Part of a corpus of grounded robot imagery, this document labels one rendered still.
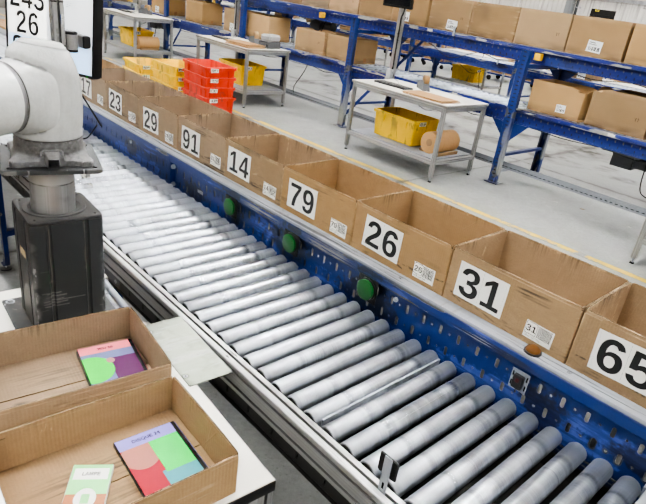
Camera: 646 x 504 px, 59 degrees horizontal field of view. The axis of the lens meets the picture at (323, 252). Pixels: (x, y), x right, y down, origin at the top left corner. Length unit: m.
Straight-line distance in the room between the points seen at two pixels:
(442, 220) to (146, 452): 1.26
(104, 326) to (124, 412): 0.33
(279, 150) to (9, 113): 1.49
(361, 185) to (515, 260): 0.70
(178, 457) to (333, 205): 1.06
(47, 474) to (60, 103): 0.80
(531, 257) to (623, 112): 4.19
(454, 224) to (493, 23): 5.06
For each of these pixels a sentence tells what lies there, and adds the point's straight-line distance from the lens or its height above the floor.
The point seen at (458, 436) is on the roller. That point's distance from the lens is 1.48.
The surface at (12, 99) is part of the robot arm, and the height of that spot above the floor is 1.38.
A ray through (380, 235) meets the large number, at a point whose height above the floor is 0.98.
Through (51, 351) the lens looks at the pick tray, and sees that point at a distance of 1.61.
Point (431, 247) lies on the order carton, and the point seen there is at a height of 1.02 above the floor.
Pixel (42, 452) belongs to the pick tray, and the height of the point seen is 0.77.
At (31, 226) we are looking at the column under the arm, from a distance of 1.55.
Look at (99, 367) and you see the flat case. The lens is 1.51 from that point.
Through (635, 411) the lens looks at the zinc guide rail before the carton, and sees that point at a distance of 1.54.
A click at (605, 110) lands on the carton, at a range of 6.07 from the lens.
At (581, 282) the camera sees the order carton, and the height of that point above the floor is 0.99.
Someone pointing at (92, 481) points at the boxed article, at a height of 0.77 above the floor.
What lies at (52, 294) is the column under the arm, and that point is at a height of 0.87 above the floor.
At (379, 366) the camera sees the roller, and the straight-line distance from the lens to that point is 1.65.
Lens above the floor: 1.68
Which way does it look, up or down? 25 degrees down
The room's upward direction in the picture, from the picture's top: 8 degrees clockwise
